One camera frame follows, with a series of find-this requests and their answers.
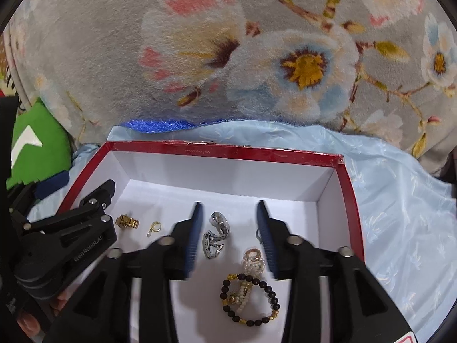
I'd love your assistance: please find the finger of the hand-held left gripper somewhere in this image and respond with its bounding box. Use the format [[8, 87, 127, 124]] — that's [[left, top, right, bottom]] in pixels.
[[10, 180, 116, 234], [16, 215, 119, 299]]

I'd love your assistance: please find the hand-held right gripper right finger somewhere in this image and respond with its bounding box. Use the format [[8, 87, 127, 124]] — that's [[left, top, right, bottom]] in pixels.
[[257, 200, 417, 343]]

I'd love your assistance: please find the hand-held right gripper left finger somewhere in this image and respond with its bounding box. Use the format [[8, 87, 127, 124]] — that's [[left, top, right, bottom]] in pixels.
[[46, 201, 205, 343]]

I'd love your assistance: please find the white pearl bracelet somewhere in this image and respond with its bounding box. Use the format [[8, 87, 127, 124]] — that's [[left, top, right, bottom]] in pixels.
[[228, 248, 267, 316]]

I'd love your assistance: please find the silver wristwatch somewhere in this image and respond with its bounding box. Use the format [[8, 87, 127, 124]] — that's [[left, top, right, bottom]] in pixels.
[[201, 211, 231, 260]]

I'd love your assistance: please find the black bead bracelet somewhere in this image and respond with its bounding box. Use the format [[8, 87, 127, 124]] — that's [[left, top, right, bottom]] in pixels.
[[219, 273, 281, 327]]

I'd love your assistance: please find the red jewelry box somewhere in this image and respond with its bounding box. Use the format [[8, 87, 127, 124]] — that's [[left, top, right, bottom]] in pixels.
[[55, 140, 365, 343]]

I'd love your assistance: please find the person's left hand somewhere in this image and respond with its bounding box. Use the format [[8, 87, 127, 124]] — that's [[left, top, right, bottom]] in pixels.
[[16, 288, 71, 334]]

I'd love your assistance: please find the dark blue object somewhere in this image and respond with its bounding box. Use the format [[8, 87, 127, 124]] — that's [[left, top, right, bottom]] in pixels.
[[33, 171, 71, 200]]

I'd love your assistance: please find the green pillow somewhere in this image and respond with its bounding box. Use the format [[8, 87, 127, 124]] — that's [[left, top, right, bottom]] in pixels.
[[6, 98, 71, 191]]

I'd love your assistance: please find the grey floral blanket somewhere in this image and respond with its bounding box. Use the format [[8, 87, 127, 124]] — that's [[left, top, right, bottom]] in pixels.
[[3, 0, 457, 177]]

